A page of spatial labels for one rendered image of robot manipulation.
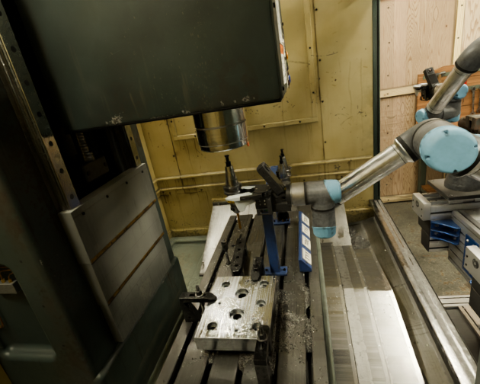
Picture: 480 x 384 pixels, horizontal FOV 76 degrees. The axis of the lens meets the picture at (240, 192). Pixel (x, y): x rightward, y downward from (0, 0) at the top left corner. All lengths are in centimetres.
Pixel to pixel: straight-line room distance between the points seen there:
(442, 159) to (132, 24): 85
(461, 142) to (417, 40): 281
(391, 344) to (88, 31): 137
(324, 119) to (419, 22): 196
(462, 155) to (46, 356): 137
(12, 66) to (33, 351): 89
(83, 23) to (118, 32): 10
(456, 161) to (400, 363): 71
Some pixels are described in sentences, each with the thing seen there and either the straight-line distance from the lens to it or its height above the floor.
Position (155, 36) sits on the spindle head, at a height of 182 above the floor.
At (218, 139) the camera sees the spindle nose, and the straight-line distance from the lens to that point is 90.
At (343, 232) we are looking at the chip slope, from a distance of 193.
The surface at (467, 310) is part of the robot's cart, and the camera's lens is 230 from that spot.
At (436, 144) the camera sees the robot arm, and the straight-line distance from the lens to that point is 94.
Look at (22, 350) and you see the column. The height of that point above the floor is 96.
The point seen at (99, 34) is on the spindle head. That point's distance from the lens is 95.
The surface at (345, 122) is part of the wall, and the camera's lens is 198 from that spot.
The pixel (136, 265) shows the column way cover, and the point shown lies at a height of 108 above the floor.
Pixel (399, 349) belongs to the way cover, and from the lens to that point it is 134.
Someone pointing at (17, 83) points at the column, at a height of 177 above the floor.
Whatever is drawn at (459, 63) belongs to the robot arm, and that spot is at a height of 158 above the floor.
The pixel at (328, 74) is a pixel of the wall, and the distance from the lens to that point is 194.
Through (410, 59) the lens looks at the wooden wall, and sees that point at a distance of 369.
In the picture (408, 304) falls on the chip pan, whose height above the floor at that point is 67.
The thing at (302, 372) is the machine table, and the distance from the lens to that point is 102.
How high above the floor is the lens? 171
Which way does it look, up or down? 21 degrees down
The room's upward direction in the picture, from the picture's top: 10 degrees counter-clockwise
